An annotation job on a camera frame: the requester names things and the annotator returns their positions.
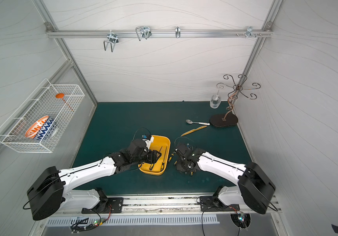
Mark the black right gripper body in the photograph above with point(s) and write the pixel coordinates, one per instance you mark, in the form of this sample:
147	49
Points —
182	161

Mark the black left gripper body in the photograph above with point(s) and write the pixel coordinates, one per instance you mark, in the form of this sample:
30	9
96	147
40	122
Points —
153	156

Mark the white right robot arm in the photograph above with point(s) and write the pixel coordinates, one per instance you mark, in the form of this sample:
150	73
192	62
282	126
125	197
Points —
252	186

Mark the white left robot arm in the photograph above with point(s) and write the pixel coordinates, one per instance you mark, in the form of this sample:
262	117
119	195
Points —
55	189

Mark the yellow plastic storage box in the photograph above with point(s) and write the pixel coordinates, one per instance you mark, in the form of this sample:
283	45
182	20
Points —
160	147

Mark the dark oval stand base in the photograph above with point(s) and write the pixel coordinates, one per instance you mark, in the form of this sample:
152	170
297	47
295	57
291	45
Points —
223	120

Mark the copper hook stand pole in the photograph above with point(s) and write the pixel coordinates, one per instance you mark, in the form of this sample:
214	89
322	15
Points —
237	89

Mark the white vented strip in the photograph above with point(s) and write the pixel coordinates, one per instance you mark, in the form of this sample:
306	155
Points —
136	220

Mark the round fan unit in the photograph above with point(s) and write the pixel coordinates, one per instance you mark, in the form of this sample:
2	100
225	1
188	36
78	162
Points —
241	220

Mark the blue white patterned bowl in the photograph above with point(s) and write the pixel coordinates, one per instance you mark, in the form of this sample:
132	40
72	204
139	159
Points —
46	130

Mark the orange spoon in basket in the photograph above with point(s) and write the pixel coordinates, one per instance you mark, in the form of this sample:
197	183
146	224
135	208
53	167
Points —
61	96

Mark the orange white patterned bowl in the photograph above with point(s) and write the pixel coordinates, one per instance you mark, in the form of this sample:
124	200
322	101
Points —
32	132

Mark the metal double hook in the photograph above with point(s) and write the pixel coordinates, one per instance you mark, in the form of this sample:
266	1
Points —
111	41

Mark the metal loop hook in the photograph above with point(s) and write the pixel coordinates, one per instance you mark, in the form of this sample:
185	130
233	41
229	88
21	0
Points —
143	32

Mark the small metal hook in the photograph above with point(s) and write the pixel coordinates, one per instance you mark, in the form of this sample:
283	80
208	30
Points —
177	32

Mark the metal corner hook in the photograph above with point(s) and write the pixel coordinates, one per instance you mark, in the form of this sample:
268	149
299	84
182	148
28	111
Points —
249	34

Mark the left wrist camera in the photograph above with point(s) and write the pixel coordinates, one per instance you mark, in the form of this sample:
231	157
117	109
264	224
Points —
148	139

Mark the spoon with white cartoon handle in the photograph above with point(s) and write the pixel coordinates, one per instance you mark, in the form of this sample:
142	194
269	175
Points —
188	121

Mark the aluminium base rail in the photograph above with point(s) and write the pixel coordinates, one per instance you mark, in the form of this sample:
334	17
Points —
165	204

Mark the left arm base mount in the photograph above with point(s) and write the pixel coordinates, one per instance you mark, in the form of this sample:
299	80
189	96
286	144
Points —
106	204

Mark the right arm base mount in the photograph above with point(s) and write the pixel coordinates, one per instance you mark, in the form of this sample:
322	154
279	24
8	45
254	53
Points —
213	204

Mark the white wire basket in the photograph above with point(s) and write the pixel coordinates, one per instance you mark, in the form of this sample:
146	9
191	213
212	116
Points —
41	102

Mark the aluminium crossbar rail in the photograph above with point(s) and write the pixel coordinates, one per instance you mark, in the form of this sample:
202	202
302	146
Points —
169	33

